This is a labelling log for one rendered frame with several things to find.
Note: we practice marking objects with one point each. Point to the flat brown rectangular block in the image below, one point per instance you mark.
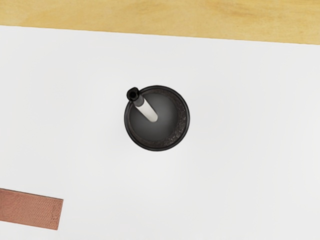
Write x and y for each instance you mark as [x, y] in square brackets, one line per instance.
[27, 208]

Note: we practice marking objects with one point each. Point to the white pen with black cap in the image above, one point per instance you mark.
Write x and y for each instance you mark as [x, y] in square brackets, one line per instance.
[145, 107]

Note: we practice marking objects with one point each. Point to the black mesh pen holder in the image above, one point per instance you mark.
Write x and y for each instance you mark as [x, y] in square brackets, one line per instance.
[170, 130]

